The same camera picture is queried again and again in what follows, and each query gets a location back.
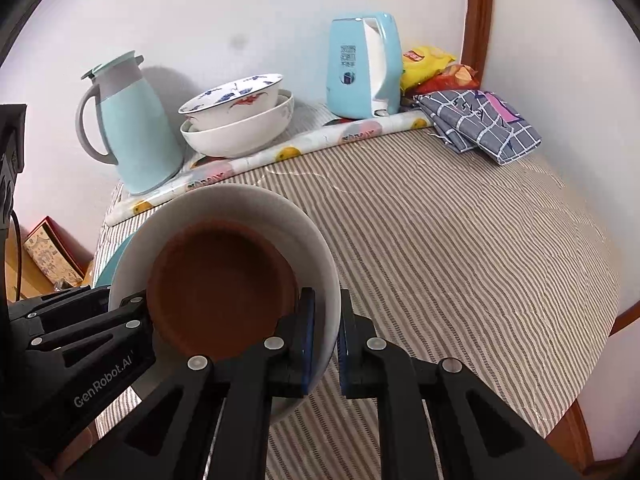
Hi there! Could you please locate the large white bowl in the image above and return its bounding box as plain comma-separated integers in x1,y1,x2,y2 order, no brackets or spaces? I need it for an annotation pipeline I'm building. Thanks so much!
180,89,296,158

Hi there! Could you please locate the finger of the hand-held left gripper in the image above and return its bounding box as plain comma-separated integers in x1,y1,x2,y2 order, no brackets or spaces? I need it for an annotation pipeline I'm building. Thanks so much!
29,317,157,357
9,287,150,334

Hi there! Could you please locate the wooden furniture frame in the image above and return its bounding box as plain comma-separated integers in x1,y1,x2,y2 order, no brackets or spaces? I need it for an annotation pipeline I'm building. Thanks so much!
542,300,640,466

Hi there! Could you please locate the small brown bowl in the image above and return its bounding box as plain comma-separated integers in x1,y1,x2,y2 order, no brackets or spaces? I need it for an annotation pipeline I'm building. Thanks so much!
146,220,301,365

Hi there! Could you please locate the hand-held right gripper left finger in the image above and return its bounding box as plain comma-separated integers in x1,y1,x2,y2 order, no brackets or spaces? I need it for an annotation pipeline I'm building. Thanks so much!
50,287,317,480

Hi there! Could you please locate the blue patterned white bowl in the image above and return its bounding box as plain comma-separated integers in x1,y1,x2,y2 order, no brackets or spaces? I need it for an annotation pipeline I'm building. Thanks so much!
178,73,284,131

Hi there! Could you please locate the red snack bag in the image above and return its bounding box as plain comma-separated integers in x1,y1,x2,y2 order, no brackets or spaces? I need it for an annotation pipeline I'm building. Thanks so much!
410,62,481,96

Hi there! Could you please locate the folded grey plaid cloth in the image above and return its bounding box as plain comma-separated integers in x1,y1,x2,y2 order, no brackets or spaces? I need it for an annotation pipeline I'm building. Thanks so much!
412,89,543,167

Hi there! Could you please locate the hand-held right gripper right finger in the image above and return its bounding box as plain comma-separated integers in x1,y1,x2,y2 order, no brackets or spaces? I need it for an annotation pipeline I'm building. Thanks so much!
337,290,586,480

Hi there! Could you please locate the red patterned box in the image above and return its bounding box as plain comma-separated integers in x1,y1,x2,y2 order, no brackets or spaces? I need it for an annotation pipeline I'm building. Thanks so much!
22,216,93,291

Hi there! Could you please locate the teal square plate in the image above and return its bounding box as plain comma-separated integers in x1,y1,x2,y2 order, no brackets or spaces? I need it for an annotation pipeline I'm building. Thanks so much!
94,232,138,288

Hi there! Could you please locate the floral plastic table mat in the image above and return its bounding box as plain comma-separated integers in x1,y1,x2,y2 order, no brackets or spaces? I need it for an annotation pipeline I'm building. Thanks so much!
104,110,435,226

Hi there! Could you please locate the wooden door frame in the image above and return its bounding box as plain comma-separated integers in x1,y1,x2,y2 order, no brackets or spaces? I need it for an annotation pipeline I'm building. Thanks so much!
460,0,496,81

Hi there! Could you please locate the teal thermos jug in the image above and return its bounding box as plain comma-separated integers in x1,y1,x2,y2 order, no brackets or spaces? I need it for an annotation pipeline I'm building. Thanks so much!
75,50,186,196

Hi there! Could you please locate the teal electric kettle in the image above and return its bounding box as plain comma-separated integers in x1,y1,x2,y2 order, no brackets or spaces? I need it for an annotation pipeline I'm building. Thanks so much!
326,12,403,120

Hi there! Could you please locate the striped grey tablecloth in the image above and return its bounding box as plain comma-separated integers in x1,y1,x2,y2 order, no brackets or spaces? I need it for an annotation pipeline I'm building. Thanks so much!
90,125,621,480

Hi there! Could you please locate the yellow snack bag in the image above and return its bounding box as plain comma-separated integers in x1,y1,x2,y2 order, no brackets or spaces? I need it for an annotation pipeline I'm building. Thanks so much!
400,45,457,93

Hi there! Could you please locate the black cable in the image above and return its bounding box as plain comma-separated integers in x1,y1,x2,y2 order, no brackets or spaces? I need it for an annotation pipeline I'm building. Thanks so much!
10,210,27,301

